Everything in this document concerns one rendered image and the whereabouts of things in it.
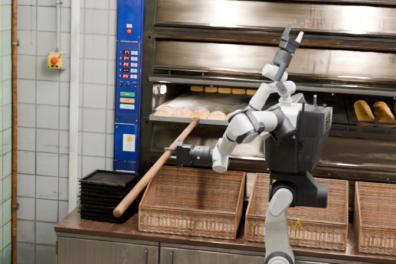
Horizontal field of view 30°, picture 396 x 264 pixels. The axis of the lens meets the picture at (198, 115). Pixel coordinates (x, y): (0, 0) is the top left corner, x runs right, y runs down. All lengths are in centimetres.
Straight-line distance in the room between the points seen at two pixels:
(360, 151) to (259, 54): 83
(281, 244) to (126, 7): 173
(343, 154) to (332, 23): 77
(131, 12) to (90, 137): 82
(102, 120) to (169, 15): 78
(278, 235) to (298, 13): 139
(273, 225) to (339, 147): 102
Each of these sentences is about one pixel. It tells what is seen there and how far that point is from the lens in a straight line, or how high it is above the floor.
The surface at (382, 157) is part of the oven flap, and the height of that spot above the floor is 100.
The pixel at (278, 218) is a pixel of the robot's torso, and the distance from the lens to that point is 359.
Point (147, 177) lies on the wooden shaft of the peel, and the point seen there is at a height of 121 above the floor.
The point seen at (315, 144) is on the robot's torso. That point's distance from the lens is 345.
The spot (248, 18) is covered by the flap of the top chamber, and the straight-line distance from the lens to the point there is 438.
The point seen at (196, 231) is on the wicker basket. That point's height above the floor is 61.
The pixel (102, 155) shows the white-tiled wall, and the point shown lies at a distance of 467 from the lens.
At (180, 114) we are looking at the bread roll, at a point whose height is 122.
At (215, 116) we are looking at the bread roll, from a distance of 419.
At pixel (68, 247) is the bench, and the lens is 430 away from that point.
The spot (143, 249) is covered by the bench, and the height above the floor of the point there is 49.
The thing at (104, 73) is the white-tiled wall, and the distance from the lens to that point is 458.
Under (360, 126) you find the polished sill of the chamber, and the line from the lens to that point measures 444.
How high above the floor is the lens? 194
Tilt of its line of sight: 10 degrees down
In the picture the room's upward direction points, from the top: 3 degrees clockwise
